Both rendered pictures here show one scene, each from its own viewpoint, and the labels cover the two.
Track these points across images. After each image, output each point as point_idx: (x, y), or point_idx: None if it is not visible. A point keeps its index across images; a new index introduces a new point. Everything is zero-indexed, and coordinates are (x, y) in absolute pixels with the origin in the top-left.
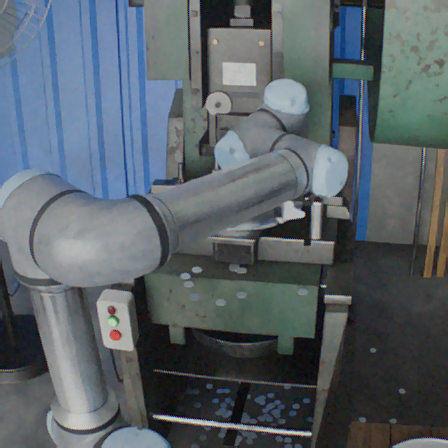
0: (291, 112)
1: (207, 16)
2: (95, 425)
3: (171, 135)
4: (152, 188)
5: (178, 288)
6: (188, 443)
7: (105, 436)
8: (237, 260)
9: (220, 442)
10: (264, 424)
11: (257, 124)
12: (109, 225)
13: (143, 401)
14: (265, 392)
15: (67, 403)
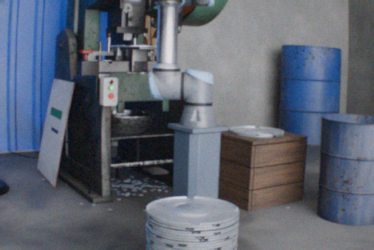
0: None
1: None
2: (179, 67)
3: (71, 46)
4: (89, 53)
5: (124, 80)
6: (114, 194)
7: (182, 72)
8: (141, 69)
9: (127, 191)
10: (139, 185)
11: None
12: None
13: (110, 147)
14: (125, 179)
15: (169, 58)
